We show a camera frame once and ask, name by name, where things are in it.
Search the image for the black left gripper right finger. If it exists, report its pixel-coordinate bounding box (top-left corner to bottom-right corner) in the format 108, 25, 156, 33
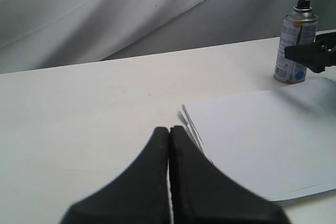
169, 126, 290, 223

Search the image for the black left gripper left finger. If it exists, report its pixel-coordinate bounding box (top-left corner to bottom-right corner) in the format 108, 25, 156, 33
61, 127, 171, 223

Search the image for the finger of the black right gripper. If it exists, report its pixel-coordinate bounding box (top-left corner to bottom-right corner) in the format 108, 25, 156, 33
285, 32, 335, 73

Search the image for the silver spray can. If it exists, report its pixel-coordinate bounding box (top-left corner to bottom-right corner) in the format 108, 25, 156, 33
274, 0, 318, 84

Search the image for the white paper stack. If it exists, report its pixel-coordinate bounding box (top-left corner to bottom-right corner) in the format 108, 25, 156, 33
181, 78, 335, 204

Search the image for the white backdrop cloth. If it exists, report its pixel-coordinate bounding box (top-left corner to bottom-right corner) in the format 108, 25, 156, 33
1, 0, 335, 73

